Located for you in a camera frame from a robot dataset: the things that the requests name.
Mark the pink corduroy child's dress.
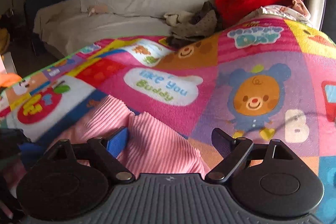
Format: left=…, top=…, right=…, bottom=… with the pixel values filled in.
left=2, top=94, right=211, bottom=188

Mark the grey brown clothes pile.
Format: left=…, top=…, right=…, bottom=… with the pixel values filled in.
left=163, top=1, right=222, bottom=49

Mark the orange garment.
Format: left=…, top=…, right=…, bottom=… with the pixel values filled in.
left=0, top=73, right=22, bottom=88

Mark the colourful cartoon play blanket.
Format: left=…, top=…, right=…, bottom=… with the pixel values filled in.
left=1, top=17, right=335, bottom=223

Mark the small beige plush toy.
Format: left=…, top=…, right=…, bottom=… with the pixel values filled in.
left=88, top=5, right=108, bottom=16

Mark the grey sofa with cover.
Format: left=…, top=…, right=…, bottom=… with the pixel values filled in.
left=33, top=0, right=213, bottom=58

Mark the floral white pink cloth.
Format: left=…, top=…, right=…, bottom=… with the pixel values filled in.
left=238, top=0, right=313, bottom=27

